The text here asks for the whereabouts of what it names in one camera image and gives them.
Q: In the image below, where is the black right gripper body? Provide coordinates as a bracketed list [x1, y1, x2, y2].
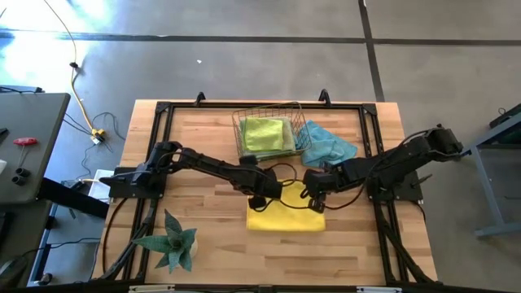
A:
[303, 168, 341, 197]

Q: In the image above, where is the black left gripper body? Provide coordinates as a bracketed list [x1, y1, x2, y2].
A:
[243, 168, 284, 201]

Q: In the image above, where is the yellow microfiber towel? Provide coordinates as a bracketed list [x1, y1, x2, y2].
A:
[246, 180, 327, 233]

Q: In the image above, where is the teal blue microfiber towel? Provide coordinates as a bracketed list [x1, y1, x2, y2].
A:
[298, 119, 359, 168]

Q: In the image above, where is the lime green cloth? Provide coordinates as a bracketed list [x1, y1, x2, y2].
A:
[239, 116, 297, 160]

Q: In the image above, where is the green succulent in white pot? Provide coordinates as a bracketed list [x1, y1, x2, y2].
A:
[129, 208, 199, 274]

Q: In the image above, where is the white box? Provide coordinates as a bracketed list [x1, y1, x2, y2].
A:
[87, 168, 116, 203]

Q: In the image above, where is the blue-grey metal table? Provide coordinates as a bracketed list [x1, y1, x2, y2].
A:
[449, 102, 521, 240]

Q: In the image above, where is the black table beam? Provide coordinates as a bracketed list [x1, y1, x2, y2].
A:
[38, 177, 111, 220]

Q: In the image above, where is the grey side table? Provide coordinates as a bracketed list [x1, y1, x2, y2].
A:
[0, 92, 72, 204]

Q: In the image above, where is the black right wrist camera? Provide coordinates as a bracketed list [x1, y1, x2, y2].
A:
[308, 196, 327, 214]

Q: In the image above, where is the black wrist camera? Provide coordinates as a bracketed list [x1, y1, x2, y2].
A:
[247, 195, 269, 212]
[308, 196, 327, 214]

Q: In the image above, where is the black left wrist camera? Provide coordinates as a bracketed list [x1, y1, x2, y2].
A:
[247, 195, 269, 212]

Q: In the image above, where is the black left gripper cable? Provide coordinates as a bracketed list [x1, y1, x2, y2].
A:
[260, 162, 311, 211]

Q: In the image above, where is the wire basket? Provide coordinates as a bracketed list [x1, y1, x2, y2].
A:
[231, 101, 313, 163]

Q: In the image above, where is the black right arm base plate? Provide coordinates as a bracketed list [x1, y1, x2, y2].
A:
[364, 168, 433, 203]

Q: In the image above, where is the black aluminium table frame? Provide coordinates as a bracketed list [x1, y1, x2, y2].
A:
[92, 90, 440, 286]

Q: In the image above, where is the white frame bracket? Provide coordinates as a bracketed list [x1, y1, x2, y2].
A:
[129, 284, 176, 292]
[357, 286, 403, 293]

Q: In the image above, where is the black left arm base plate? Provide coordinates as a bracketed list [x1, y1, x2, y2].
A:
[99, 167, 169, 200]

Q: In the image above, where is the black table cable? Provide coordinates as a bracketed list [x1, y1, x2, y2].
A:
[100, 197, 130, 274]

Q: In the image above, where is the yellow cable plug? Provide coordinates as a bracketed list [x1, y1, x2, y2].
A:
[90, 127, 107, 146]

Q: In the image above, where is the black floor cable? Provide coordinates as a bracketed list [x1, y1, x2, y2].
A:
[60, 110, 120, 181]

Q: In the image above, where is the yellow power cable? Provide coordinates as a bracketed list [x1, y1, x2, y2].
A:
[42, 0, 103, 136]

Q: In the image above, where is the red-handled T-handle tool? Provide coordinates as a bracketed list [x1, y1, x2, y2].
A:
[12, 137, 39, 168]

